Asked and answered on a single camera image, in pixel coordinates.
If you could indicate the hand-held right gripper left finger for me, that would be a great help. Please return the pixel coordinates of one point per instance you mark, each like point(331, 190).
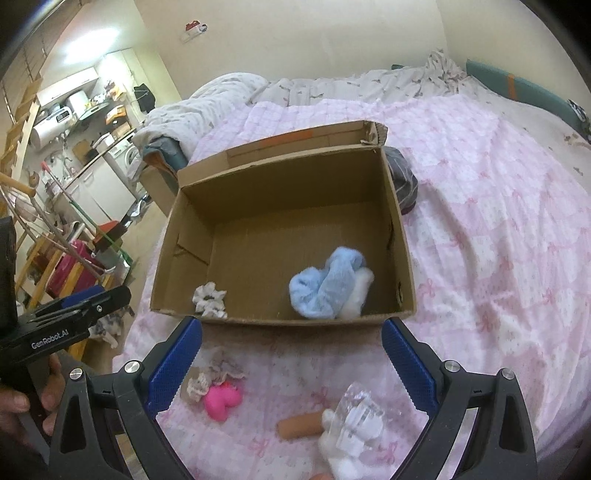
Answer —
point(175, 364)

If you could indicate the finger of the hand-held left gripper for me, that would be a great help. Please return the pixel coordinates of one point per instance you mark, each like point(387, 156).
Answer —
point(83, 295)
point(111, 302)

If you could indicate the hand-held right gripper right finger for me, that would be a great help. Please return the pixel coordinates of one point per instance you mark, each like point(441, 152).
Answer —
point(411, 369)

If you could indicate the small scrunchie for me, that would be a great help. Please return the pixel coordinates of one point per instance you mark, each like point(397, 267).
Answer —
point(199, 387)

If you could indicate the beige lace scrunchie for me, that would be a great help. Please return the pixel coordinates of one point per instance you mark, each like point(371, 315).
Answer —
point(226, 367)

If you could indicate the pink plastic toy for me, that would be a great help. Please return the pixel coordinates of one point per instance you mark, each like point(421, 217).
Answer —
point(221, 401)

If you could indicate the clear plastic packet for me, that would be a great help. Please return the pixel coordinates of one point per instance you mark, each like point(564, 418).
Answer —
point(358, 401)

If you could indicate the white frilly scrunchie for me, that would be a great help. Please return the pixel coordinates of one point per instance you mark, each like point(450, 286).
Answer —
point(207, 300)

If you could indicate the brown cardboard box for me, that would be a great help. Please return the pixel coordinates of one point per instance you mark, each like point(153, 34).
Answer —
point(277, 221)

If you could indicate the person's left hand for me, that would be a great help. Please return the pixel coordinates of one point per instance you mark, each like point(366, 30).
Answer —
point(11, 410)

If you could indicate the red suitcase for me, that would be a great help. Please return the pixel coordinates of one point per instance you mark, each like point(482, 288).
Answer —
point(69, 272)

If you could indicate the patterned cloth on floor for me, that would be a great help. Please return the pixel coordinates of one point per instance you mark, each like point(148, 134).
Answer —
point(106, 330)

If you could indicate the white fluffy sock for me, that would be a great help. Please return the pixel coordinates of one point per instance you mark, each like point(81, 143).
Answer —
point(360, 295)

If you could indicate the cardboard box beside bed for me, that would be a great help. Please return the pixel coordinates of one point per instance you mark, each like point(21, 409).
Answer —
point(159, 189)

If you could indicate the blue fluffy sock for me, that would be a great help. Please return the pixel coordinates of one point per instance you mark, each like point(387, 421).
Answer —
point(318, 286)

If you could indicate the wooden rack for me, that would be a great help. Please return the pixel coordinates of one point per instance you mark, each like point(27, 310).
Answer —
point(18, 187)

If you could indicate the white washing machine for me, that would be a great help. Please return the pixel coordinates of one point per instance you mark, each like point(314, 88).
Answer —
point(129, 157)

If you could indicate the pink bow-print blanket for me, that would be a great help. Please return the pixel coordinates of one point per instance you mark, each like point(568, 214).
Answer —
point(485, 230)

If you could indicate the teal cushion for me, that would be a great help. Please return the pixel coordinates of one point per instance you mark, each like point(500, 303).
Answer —
point(166, 152)

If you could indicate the white water heater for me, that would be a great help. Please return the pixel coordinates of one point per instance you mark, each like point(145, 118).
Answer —
point(48, 122)

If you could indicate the dark grey cloth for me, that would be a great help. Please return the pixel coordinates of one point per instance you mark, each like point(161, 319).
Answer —
point(404, 180)

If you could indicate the black hanging bag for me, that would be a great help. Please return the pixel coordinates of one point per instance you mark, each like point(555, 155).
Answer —
point(143, 97)

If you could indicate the white printed duvet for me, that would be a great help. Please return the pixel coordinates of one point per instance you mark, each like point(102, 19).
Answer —
point(221, 92)

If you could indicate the teal headboard pad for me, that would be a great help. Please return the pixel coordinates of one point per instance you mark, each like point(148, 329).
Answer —
point(531, 90)

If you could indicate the dark patterned object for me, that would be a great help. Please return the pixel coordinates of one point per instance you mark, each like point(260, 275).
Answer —
point(579, 113)

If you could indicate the red and white wall hanger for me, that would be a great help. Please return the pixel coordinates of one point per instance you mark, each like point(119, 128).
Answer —
point(194, 30)

